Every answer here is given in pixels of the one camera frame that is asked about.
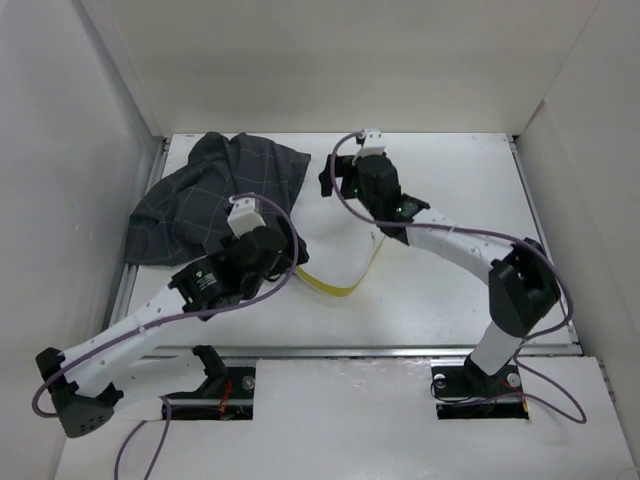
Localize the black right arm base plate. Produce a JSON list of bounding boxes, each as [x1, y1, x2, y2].
[[431, 364, 522, 401]]

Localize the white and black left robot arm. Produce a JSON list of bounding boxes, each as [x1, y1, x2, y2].
[[31, 226, 308, 438]]

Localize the aluminium front rail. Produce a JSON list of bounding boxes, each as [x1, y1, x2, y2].
[[145, 344, 583, 359]]

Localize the dark grey checked pillowcase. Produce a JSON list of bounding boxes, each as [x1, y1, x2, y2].
[[124, 132, 311, 267]]

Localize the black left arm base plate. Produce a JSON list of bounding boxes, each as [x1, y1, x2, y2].
[[167, 365, 256, 401]]

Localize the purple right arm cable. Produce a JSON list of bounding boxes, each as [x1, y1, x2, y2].
[[330, 130, 587, 425]]

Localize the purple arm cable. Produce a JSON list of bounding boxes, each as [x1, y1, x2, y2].
[[31, 192, 311, 480], [330, 130, 587, 425]]

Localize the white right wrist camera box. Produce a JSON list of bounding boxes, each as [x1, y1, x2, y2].
[[352, 128, 386, 165]]

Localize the white pillow with yellow band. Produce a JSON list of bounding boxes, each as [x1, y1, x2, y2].
[[292, 189, 384, 297]]

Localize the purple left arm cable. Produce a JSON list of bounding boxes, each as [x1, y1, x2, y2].
[[31, 192, 311, 480]]

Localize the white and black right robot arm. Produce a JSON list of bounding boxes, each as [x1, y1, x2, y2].
[[319, 154, 560, 398]]

